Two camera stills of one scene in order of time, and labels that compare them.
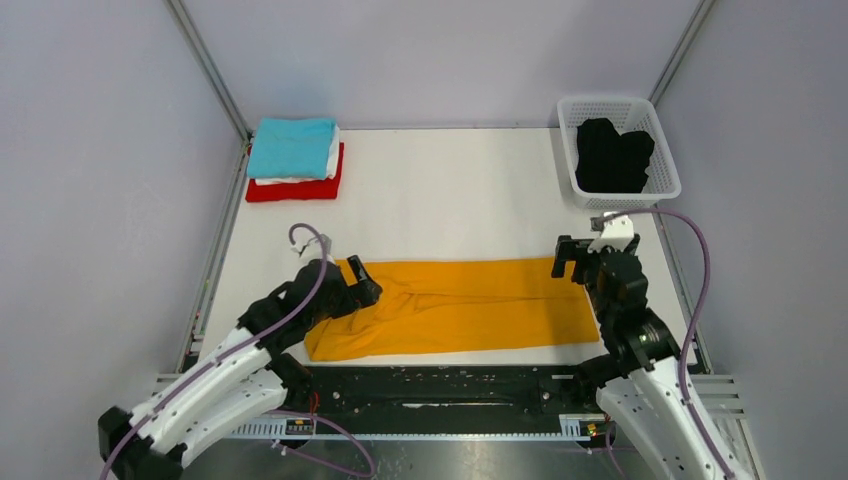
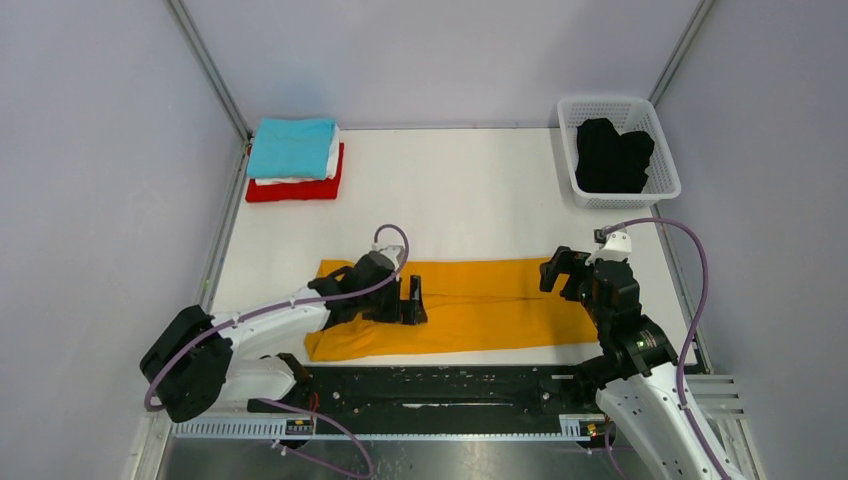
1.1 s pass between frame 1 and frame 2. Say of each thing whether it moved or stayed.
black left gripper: moved
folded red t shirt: stayed
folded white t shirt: stayed
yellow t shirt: stayed
